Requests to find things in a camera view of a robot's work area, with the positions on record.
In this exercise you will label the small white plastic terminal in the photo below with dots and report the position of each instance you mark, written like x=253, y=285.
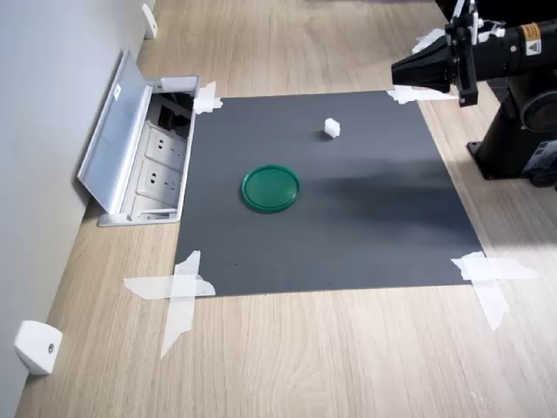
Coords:
x=331, y=127

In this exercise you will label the round green lid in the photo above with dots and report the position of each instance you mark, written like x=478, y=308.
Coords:
x=270, y=189

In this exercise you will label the dark grey mat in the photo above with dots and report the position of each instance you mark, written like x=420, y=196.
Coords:
x=348, y=239

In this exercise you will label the white partition foot bracket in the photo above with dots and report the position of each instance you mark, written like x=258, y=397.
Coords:
x=150, y=19
x=37, y=348

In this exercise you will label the white masking tape piece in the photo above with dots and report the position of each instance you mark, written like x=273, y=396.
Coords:
x=489, y=274
x=204, y=102
x=409, y=95
x=180, y=287

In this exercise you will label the grey fabric partition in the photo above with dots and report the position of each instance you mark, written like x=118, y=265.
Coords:
x=35, y=130

